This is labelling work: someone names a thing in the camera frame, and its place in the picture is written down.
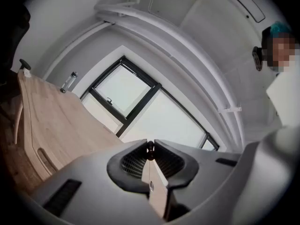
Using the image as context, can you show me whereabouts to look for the white ceiling pipes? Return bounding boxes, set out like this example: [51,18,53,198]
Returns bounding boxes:
[93,3,244,113]

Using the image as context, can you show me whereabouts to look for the long ceiling vent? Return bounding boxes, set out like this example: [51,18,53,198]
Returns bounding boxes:
[217,0,267,23]

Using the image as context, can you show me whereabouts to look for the person's head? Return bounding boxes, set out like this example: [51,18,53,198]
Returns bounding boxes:
[266,36,297,73]

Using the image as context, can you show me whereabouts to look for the black window frame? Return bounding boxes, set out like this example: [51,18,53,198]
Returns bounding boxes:
[79,55,220,152]

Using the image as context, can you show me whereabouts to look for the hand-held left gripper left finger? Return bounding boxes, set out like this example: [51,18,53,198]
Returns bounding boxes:
[30,139,164,225]

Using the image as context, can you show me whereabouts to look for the black clamp knob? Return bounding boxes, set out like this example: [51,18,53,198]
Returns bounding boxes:
[19,59,31,71]

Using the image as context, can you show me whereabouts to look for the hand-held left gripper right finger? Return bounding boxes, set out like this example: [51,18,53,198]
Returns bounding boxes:
[153,139,242,222]

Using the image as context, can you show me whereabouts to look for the black bulky item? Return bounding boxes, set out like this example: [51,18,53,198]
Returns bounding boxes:
[4,6,32,98]

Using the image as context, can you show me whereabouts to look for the white table leg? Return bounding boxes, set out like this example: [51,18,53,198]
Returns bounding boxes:
[13,99,24,145]

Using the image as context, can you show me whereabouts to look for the black head-worn camera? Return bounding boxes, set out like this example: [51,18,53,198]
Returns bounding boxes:
[252,45,264,72]

